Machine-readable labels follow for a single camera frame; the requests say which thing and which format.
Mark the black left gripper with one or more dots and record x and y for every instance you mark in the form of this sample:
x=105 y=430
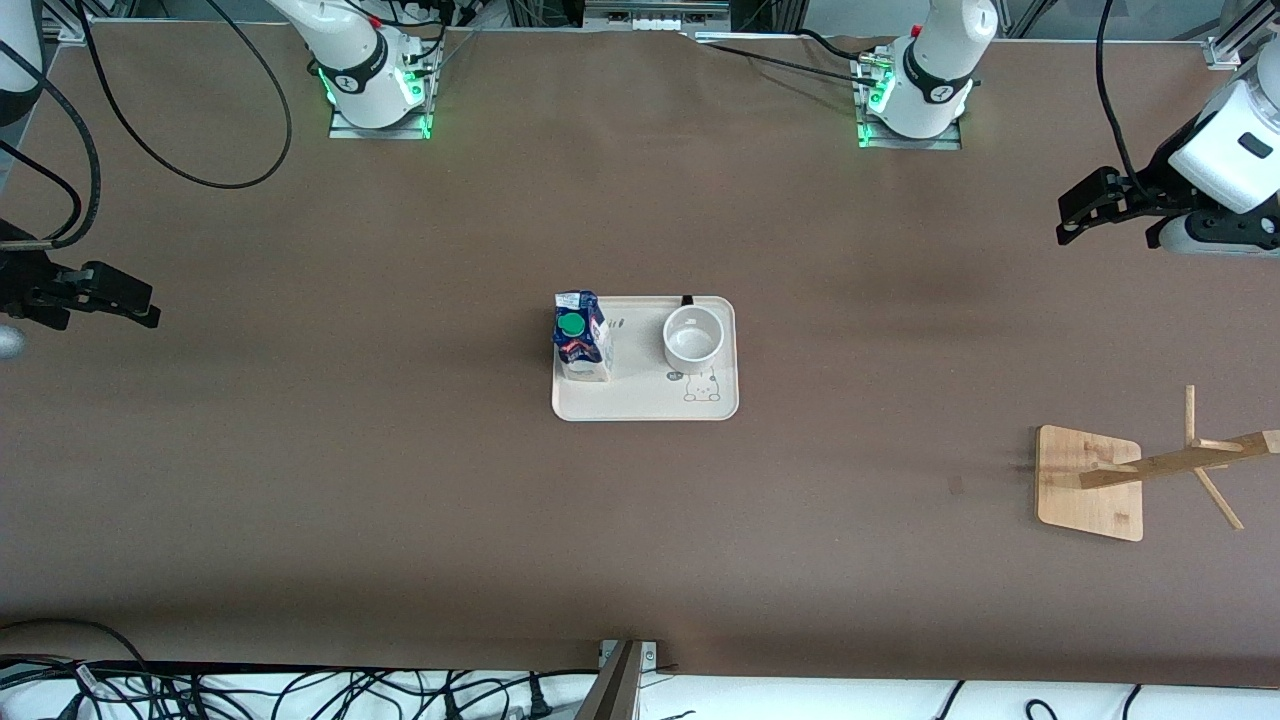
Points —
x=1152 y=188

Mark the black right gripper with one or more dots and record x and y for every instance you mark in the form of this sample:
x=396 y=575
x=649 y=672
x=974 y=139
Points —
x=22 y=280

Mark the white smiley face cup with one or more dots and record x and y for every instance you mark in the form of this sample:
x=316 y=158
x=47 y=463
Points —
x=693 y=340

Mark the blue white milk carton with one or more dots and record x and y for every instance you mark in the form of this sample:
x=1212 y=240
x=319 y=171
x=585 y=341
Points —
x=585 y=345

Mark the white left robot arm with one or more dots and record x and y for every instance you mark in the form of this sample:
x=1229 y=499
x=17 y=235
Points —
x=930 y=110

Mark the wooden cup stand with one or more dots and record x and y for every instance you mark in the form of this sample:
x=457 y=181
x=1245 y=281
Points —
x=1085 y=500

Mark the beige rabbit print tray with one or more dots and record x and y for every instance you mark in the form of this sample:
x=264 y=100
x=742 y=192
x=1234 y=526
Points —
x=650 y=400

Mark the black power plug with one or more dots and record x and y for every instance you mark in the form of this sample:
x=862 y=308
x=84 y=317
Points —
x=540 y=700

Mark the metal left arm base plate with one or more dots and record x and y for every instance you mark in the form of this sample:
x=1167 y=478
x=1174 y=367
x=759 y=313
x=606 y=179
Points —
x=920 y=143

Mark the aluminium corner bracket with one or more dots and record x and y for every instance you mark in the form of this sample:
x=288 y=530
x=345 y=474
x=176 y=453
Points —
x=1225 y=52

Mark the aluminium frame bar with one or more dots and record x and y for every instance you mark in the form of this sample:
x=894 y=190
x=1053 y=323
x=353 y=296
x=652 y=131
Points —
x=65 y=30

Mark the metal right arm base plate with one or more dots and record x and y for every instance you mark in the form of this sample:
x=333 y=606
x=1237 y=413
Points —
x=400 y=132

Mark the grey metal post bracket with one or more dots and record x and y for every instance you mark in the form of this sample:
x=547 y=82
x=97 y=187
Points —
x=615 y=690

